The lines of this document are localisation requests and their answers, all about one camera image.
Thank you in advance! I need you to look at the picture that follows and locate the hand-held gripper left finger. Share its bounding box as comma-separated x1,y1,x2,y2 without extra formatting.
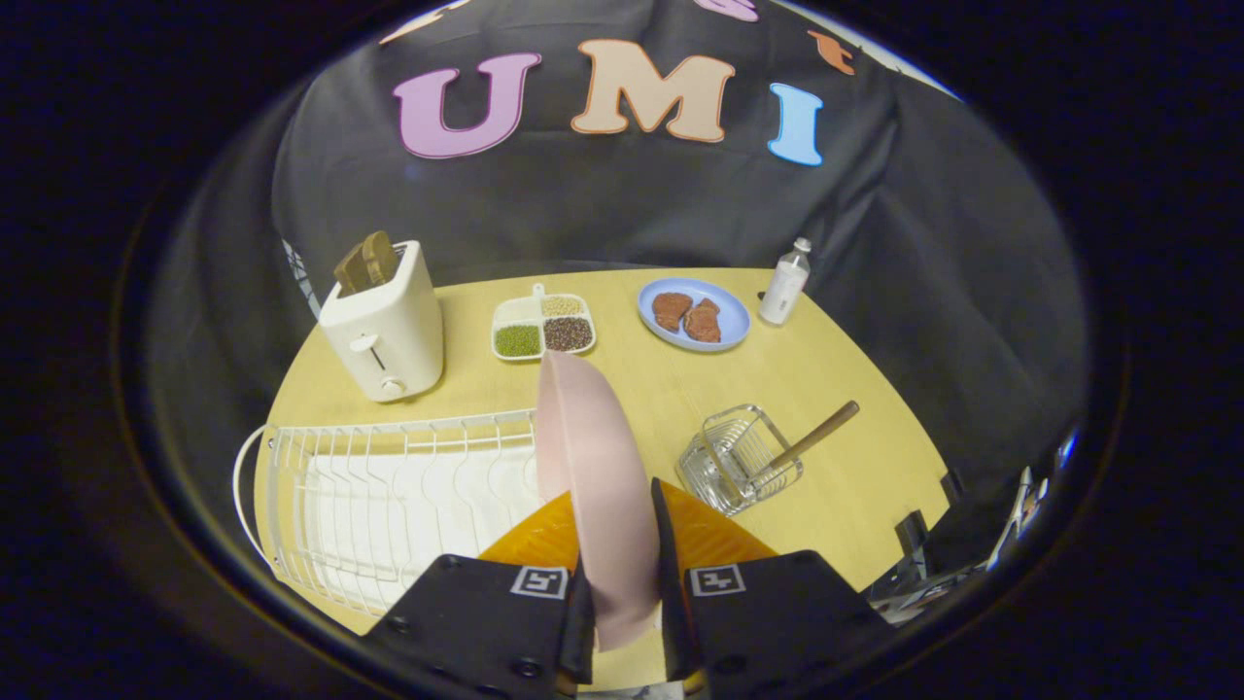
362,491,596,700

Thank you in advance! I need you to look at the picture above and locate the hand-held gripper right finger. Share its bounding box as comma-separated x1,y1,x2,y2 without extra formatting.
650,477,893,699

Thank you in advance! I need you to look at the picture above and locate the white wire dish rack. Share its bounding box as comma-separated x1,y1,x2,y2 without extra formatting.
232,409,545,617

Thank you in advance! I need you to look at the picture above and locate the clear wire basket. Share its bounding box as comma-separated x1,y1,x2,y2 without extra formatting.
676,403,805,516

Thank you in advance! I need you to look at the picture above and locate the pink plate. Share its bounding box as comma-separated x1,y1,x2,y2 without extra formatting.
536,350,664,652

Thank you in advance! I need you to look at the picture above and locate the wooden handled spoon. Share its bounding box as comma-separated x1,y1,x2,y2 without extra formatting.
763,401,861,477

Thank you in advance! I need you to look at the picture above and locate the blue plate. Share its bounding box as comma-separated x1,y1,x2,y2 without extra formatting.
638,277,751,353

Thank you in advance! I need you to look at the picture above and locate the white divided tray with grains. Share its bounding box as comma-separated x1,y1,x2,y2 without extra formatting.
490,283,598,363

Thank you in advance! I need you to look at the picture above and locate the white toaster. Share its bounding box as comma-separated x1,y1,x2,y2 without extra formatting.
319,240,445,403

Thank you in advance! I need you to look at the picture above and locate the white bottle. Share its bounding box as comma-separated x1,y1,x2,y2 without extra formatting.
758,237,812,327

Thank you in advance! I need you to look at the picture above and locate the brown toast slice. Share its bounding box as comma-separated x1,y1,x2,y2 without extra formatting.
362,230,398,287
333,243,370,297

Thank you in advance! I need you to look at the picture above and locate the black backdrop cloth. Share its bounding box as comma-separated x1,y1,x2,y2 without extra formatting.
146,0,1089,507

